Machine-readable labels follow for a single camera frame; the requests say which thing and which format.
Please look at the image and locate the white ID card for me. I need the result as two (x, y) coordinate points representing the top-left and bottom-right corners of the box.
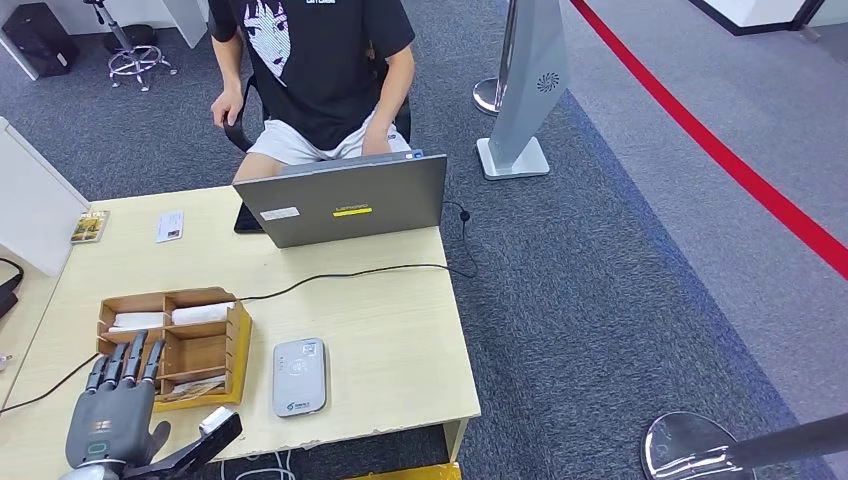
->
(154, 209), (185, 244)

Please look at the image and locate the black case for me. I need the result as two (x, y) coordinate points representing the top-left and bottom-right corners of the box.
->
(0, 3), (79, 81)

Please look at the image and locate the white platform with black edge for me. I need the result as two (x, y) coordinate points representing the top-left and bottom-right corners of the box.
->
(685, 0), (848, 38)

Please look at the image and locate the black strap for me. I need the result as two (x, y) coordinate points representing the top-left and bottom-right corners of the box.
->
(0, 258), (24, 321)

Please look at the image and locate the wooden card organizer box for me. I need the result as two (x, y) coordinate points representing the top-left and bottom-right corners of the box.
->
(95, 286), (238, 399)

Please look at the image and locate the red floor tape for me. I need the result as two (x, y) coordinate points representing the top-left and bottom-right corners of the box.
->
(568, 0), (848, 282)

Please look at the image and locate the chrome stool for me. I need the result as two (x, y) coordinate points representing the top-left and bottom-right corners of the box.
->
(82, 0), (179, 93)

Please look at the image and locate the yellow box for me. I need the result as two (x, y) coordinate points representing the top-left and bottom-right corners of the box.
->
(344, 463), (463, 480)

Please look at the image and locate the white partition panel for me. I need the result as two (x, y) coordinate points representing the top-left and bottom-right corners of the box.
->
(0, 116), (91, 278)

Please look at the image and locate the grey card reader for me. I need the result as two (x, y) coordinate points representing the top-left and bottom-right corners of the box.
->
(272, 337), (328, 419)

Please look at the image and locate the grey laptop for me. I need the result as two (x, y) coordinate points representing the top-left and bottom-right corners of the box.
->
(232, 150), (449, 250)

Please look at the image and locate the person's right hand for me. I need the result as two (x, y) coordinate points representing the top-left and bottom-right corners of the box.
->
(210, 86), (246, 129)

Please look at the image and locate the picture key card stack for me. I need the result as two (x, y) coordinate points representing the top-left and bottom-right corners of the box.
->
(158, 376), (227, 403)

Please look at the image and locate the white card stack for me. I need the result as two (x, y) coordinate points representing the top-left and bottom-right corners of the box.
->
(170, 301), (236, 327)
(107, 311), (166, 334)

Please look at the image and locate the person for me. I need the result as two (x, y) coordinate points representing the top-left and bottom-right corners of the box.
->
(210, 0), (417, 183)

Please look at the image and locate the chrome stanchion post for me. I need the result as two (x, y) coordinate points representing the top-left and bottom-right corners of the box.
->
(471, 0), (519, 118)

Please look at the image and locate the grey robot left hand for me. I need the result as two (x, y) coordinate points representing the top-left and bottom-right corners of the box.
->
(64, 329), (172, 470)

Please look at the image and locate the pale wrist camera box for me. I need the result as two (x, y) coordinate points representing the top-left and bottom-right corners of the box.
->
(198, 405), (240, 437)

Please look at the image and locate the white cable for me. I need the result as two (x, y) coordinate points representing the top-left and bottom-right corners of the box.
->
(220, 452), (297, 480)

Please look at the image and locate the black cable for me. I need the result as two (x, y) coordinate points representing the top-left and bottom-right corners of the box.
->
(0, 200), (478, 417)

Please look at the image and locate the grey standing sign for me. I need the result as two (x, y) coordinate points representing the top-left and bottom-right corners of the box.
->
(475, 0), (571, 182)

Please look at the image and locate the person's left hand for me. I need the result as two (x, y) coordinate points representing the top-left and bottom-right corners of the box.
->
(360, 119), (393, 158)

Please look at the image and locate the yellow picture hotel key card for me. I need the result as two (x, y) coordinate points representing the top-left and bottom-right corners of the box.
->
(70, 210), (111, 245)

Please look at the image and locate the black flat pad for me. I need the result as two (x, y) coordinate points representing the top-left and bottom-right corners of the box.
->
(233, 203), (266, 236)

